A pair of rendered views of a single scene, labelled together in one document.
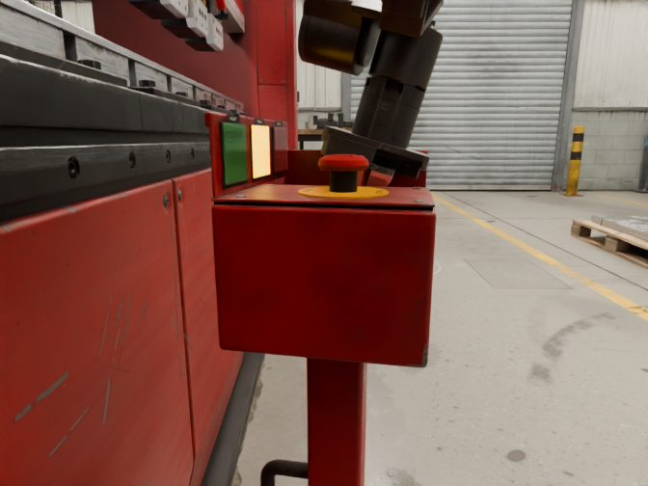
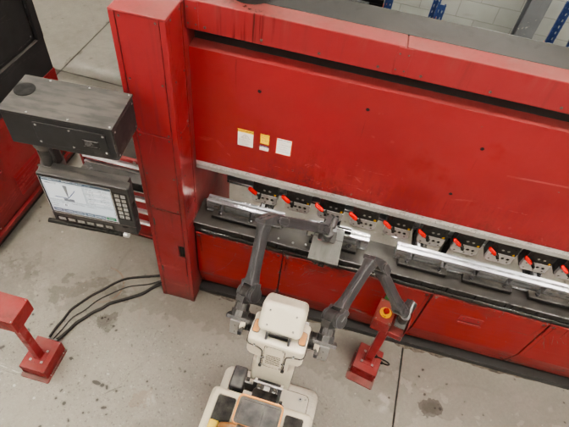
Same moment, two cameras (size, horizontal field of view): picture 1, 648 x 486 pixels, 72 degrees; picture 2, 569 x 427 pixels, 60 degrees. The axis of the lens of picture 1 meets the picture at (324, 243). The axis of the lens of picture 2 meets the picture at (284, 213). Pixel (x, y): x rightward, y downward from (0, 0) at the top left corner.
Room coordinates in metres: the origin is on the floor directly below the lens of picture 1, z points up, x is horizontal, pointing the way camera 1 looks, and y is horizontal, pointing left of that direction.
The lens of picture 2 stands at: (-0.12, -1.56, 3.37)
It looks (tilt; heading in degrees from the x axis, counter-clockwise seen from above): 51 degrees down; 98
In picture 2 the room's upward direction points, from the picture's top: 8 degrees clockwise
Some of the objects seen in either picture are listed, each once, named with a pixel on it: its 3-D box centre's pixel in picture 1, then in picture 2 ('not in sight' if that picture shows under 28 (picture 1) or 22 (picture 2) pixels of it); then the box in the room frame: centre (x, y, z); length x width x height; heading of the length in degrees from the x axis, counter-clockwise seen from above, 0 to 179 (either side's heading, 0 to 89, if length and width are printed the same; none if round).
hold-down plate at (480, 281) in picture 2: (167, 102); (486, 283); (0.91, 0.31, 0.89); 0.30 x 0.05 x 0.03; 1
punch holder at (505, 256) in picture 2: not in sight; (501, 248); (0.88, 0.36, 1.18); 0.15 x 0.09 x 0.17; 1
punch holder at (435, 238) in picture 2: not in sight; (433, 230); (0.48, 0.36, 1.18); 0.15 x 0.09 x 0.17; 1
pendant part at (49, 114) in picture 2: not in sight; (86, 169); (-1.34, -0.12, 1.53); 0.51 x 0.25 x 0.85; 5
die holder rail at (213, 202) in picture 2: not in sight; (245, 211); (-0.64, 0.34, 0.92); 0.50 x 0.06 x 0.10; 1
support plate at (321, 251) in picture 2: not in sight; (326, 244); (-0.09, 0.20, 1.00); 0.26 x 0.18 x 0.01; 91
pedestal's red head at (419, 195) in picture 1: (339, 219); (392, 317); (0.40, -0.01, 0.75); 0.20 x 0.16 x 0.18; 169
